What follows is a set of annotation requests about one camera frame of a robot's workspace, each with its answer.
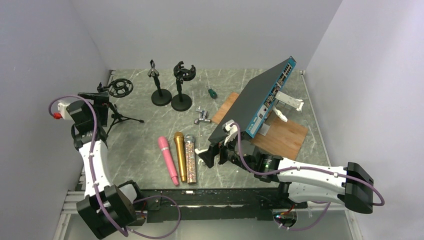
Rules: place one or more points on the gold microphone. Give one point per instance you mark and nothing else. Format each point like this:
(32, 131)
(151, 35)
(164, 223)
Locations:
(181, 157)

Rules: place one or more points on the black aluminium front rail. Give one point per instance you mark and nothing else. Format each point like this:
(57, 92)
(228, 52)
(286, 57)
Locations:
(212, 204)

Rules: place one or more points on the green screwdriver handle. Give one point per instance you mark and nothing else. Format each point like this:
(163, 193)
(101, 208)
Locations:
(212, 93)

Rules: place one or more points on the white metal bracket stand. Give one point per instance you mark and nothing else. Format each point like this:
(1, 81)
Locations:
(285, 101)

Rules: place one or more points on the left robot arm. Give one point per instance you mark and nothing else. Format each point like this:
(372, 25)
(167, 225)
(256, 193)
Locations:
(106, 208)

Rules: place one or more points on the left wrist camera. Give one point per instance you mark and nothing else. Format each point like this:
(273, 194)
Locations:
(62, 112)

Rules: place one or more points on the blue network switch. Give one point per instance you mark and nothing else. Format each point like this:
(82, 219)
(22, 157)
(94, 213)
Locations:
(255, 101)

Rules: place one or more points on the wooden board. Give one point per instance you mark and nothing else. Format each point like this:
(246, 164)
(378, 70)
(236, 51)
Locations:
(274, 136)

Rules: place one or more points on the rhinestone silver microphone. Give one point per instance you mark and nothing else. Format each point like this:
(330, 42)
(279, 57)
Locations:
(190, 156)

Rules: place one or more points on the chrome faucet fitting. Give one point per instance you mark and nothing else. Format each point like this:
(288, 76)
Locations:
(203, 116)

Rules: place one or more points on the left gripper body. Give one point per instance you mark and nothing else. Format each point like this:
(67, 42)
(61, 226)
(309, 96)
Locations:
(101, 104)

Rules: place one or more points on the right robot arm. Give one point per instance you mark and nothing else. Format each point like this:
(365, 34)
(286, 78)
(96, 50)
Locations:
(299, 182)

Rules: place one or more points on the pink microphone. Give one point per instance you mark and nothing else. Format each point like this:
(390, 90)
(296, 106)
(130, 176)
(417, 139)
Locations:
(168, 159)

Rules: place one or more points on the black round-base clip stand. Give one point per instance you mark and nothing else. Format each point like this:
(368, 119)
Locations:
(160, 97)

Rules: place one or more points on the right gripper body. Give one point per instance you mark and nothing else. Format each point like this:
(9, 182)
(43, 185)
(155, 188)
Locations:
(228, 152)

